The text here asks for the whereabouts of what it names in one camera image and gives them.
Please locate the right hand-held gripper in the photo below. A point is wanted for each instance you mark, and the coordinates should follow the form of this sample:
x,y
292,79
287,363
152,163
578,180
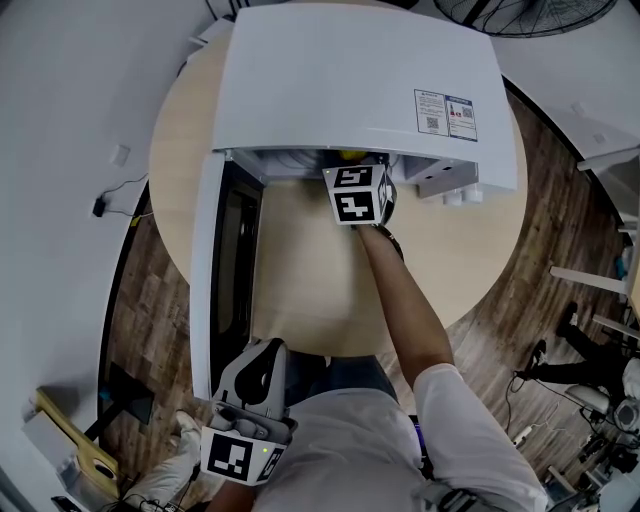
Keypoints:
x,y
354,196

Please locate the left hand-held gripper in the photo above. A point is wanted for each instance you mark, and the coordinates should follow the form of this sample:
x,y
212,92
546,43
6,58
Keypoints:
x,y
250,430

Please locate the yellow corn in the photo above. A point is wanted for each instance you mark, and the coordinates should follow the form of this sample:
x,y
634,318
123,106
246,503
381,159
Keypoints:
x,y
350,154

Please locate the white microwave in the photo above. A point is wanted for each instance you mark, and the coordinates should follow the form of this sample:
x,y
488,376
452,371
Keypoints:
x,y
350,75

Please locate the person's left forearm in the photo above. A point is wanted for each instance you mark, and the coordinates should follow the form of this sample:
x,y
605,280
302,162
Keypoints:
x,y
231,499

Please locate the person's right forearm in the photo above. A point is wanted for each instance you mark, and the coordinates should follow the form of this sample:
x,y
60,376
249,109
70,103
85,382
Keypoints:
x,y
405,305

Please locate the person's white shoe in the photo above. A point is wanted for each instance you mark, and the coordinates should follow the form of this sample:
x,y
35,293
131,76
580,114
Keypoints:
x,y
165,475

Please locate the person's blue jeans legs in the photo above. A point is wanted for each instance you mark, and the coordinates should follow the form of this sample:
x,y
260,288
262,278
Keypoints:
x,y
345,372

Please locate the black flat stand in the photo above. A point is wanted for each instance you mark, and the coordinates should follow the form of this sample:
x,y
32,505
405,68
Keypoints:
x,y
131,395

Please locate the light wooden board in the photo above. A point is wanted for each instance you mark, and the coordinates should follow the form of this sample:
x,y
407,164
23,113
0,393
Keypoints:
x,y
82,440

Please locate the black floor fan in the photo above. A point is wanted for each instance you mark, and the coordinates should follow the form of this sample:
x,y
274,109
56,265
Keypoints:
x,y
525,15

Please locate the black power adapter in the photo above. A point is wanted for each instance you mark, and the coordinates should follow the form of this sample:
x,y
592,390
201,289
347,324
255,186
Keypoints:
x,y
98,206

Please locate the white power strip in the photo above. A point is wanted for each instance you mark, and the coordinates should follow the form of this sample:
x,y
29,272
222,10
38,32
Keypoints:
x,y
523,435

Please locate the grey equipment cluster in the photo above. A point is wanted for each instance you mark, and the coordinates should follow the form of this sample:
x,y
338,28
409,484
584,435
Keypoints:
x,y
607,440

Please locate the white wall socket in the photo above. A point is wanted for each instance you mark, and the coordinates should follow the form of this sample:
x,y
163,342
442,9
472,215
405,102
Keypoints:
x,y
120,155

